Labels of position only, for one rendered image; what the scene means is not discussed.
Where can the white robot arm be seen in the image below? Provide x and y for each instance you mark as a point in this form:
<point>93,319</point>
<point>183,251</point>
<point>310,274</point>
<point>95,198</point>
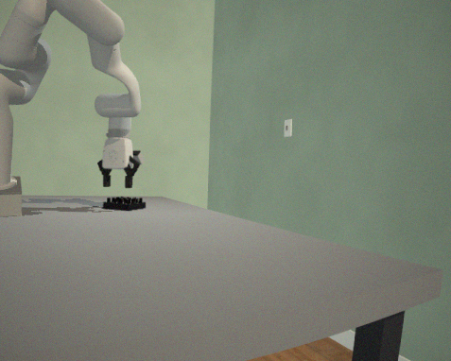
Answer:
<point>21,48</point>

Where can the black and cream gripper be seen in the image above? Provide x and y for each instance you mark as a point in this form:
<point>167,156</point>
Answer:
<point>118,154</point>

